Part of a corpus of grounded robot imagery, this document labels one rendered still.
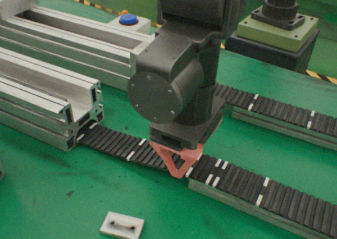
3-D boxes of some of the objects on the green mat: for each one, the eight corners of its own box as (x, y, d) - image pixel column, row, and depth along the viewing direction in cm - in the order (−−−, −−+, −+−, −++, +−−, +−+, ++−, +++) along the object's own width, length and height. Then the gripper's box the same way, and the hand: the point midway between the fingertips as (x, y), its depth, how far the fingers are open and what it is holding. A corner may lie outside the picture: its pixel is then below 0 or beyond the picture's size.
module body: (155, 72, 74) (156, 36, 69) (131, 94, 67) (129, 56, 62) (-76, 1, 102) (-88, -28, 97) (-111, 12, 95) (-127, -19, 90)
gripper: (201, 105, 35) (191, 198, 45) (233, 63, 42) (218, 151, 52) (145, 87, 37) (146, 179, 47) (185, 50, 45) (178, 137, 54)
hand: (185, 160), depth 49 cm, fingers closed on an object, 5 cm apart
